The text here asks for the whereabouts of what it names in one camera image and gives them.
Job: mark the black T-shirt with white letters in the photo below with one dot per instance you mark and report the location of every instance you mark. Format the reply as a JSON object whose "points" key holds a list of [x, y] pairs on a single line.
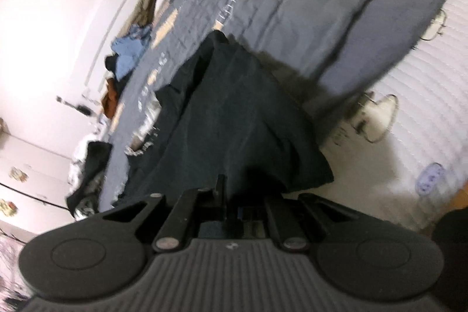
{"points": [[226, 114]]}

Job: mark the olive khaki garment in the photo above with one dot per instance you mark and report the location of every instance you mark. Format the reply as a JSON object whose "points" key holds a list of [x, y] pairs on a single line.
{"points": [[146, 5]]}

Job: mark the white printed bedspread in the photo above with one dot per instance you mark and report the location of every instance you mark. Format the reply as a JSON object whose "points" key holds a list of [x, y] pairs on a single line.
{"points": [[420, 96]]}

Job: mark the large black garment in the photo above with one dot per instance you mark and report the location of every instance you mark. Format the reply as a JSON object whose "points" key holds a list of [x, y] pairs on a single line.
{"points": [[91, 169]]}

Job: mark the person's dark clothing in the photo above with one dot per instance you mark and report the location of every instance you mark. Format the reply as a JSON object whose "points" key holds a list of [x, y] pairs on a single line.
{"points": [[453, 261]]}

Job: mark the grey printed quilt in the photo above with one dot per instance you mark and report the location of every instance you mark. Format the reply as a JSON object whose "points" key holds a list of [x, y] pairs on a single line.
{"points": [[329, 5]]}

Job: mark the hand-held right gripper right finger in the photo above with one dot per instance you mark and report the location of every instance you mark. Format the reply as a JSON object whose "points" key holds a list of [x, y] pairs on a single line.
{"points": [[243, 214]]}

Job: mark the white and black garment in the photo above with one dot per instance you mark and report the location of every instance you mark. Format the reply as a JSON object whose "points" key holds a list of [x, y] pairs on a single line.
{"points": [[86, 211]]}

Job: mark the white wardrobe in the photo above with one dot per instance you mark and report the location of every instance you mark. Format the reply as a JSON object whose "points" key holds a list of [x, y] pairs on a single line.
{"points": [[29, 158]]}

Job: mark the cartoon animal sticker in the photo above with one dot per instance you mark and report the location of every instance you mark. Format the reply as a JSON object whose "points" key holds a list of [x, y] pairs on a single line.
{"points": [[17, 175], [7, 208]]}

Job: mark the row of pink hangers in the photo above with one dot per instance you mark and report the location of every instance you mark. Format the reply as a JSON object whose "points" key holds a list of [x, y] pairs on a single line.
{"points": [[11, 261]]}

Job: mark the small black garment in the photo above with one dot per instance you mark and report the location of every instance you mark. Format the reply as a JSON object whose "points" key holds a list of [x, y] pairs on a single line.
{"points": [[112, 65]]}

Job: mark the brown garment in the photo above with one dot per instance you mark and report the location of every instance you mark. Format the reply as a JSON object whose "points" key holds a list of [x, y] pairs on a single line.
{"points": [[109, 100]]}

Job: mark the black hair brush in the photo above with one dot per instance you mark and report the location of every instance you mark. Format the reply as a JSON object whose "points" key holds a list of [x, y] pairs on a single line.
{"points": [[84, 110]]}

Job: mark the white grey sweatshirt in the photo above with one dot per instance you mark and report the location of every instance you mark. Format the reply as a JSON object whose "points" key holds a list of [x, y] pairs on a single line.
{"points": [[78, 158]]}

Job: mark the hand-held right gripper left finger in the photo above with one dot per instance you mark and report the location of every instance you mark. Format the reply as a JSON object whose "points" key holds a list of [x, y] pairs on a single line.
{"points": [[221, 191]]}

